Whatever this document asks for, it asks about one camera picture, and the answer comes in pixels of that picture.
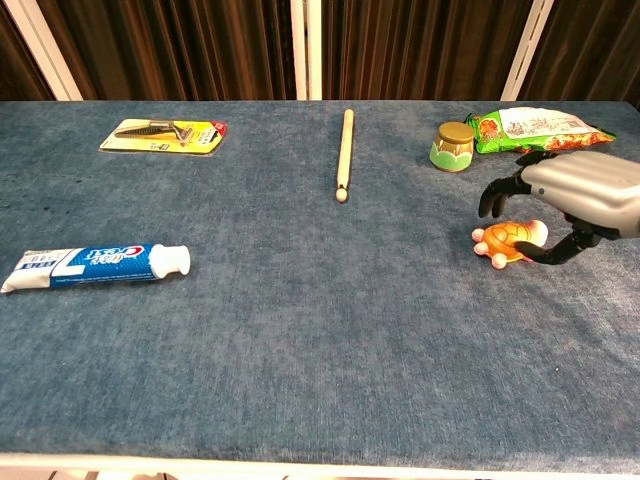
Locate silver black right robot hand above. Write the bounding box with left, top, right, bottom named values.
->
left=477, top=149, right=640, bottom=266

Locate orange toy turtle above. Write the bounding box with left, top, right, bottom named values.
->
left=471, top=219, right=550, bottom=270

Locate green snack bag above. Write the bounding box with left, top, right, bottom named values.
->
left=464, top=107, right=617, bottom=155

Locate green jar with gold lid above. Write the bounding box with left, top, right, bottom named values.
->
left=428, top=121, right=476, bottom=174

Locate wooden drumstick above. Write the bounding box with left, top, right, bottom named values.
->
left=335, top=108, right=355, bottom=204

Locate blue table cloth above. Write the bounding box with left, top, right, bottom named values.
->
left=0, top=99, right=640, bottom=475

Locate razor in yellow blister pack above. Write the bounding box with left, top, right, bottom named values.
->
left=98, top=117, right=229, bottom=156

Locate dark brown curtain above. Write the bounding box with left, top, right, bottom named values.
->
left=0, top=0, right=640, bottom=102

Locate blue white toothpaste tube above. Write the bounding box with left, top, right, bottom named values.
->
left=0, top=243, right=192, bottom=295

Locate white frame post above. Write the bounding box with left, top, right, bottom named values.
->
left=3, top=0, right=84, bottom=102
left=289, top=0, right=324, bottom=101
left=500, top=0, right=556, bottom=102

